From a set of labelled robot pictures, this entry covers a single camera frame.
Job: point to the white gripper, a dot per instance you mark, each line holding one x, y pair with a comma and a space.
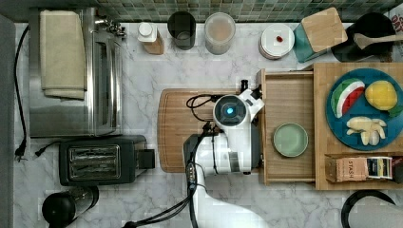
238, 110

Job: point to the bamboo drawer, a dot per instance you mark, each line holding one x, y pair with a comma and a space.
288, 98

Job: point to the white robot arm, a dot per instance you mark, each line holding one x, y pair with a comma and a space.
231, 146

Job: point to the bamboo cutting board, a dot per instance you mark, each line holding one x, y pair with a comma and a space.
176, 123

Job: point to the light green bowl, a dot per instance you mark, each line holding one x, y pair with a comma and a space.
290, 140

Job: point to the stack of white plates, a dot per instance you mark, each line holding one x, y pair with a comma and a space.
276, 41

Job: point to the clear cereal jar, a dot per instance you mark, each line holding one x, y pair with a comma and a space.
219, 32

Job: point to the bamboo organizer cabinet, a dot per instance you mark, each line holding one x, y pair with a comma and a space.
327, 145

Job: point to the black cylindrical cup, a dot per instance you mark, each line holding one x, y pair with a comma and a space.
182, 27

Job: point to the plush watermelon slice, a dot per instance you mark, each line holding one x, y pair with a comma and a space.
345, 95

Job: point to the white capped spice bottle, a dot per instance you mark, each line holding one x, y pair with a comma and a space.
150, 37

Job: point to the tea bag box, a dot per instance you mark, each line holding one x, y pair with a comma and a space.
364, 169

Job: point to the teal box with bamboo lid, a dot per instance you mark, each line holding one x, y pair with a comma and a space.
317, 33

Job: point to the blue round plate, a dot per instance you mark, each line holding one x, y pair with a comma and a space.
361, 108

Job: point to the silver toaster oven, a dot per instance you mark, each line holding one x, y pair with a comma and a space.
100, 112

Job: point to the wooden spoon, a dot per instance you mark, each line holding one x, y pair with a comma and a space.
363, 41

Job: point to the black curved object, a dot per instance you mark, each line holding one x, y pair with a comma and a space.
370, 209

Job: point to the black stainless toaster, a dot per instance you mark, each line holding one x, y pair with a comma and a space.
104, 160

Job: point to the large black pot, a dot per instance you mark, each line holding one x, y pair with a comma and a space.
371, 25

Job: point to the beige folded towel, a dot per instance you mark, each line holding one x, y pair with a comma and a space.
62, 54

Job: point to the black coffee grinder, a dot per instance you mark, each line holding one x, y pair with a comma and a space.
62, 208

